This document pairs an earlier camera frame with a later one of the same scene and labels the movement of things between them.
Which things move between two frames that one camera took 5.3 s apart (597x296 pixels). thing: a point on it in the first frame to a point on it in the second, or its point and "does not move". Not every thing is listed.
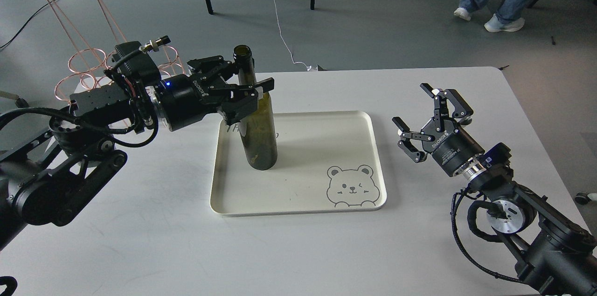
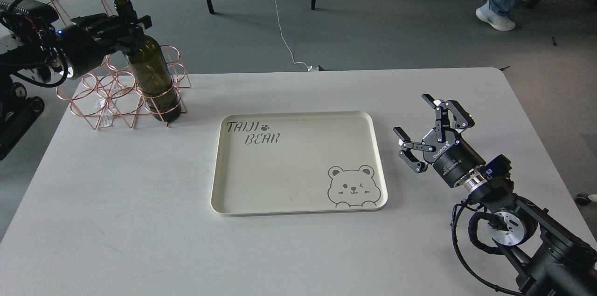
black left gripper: (184, 99) to (95, 37)
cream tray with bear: (327, 161) does not move
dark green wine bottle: (259, 128) to (151, 70)
